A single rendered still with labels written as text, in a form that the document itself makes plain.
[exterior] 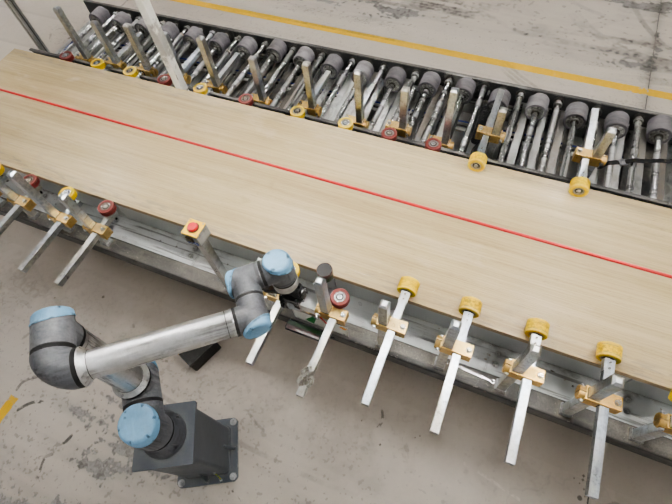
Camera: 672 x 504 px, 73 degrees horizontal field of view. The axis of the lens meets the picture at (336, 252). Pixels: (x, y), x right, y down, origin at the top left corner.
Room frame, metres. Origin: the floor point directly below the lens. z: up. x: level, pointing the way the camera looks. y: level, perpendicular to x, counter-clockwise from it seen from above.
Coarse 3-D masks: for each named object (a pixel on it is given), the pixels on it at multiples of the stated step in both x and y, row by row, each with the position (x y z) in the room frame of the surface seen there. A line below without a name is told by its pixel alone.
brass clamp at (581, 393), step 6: (582, 384) 0.29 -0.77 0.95; (576, 390) 0.28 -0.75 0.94; (582, 390) 0.27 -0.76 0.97; (588, 390) 0.27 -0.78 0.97; (576, 396) 0.26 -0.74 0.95; (582, 396) 0.25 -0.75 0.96; (612, 396) 0.24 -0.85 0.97; (618, 396) 0.24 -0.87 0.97; (582, 402) 0.24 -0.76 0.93; (588, 402) 0.24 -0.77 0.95; (594, 402) 0.23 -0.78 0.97; (600, 402) 0.23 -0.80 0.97; (606, 402) 0.22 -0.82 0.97; (612, 402) 0.22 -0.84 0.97; (612, 408) 0.20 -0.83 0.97; (618, 408) 0.20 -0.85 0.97
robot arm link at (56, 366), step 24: (240, 312) 0.57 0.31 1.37; (264, 312) 0.57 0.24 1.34; (144, 336) 0.52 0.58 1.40; (168, 336) 0.51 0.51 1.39; (192, 336) 0.51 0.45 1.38; (216, 336) 0.51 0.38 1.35; (48, 360) 0.47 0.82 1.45; (72, 360) 0.47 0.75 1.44; (96, 360) 0.47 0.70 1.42; (120, 360) 0.46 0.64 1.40; (144, 360) 0.46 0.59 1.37; (48, 384) 0.42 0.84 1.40; (72, 384) 0.41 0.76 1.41
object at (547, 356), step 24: (144, 216) 1.50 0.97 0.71; (216, 240) 1.28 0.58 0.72; (336, 288) 0.96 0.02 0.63; (360, 288) 0.89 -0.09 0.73; (408, 312) 0.78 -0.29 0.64; (432, 312) 0.72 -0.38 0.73; (480, 336) 0.61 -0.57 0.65; (504, 336) 0.57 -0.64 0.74; (552, 360) 0.46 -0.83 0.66; (576, 360) 0.43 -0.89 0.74; (624, 384) 0.32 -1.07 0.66; (648, 384) 0.30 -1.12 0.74
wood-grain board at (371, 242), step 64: (0, 64) 2.73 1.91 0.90; (64, 64) 2.63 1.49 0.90; (0, 128) 2.13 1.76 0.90; (64, 128) 2.05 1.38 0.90; (128, 128) 1.97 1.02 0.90; (192, 128) 1.90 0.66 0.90; (256, 128) 1.82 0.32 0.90; (320, 128) 1.75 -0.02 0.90; (128, 192) 1.52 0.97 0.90; (192, 192) 1.46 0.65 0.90; (256, 192) 1.40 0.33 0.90; (320, 192) 1.34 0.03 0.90; (384, 192) 1.28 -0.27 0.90; (448, 192) 1.23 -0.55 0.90; (512, 192) 1.17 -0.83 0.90; (320, 256) 0.99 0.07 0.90; (384, 256) 0.94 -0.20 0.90; (448, 256) 0.90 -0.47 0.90; (512, 256) 0.85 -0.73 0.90; (576, 256) 0.81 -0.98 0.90; (640, 256) 0.76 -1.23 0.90; (512, 320) 0.58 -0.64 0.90; (576, 320) 0.54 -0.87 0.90; (640, 320) 0.50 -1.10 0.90
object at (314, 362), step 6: (330, 318) 0.71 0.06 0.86; (330, 324) 0.69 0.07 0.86; (324, 330) 0.67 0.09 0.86; (330, 330) 0.66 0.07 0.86; (324, 336) 0.64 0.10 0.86; (330, 336) 0.65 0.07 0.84; (318, 342) 0.62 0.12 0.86; (324, 342) 0.62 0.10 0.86; (318, 348) 0.60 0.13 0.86; (324, 348) 0.60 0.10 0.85; (318, 354) 0.57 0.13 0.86; (312, 360) 0.55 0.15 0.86; (318, 360) 0.55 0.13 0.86; (312, 366) 0.53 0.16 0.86; (300, 390) 0.44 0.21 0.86; (306, 390) 0.44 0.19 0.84; (300, 396) 0.42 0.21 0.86
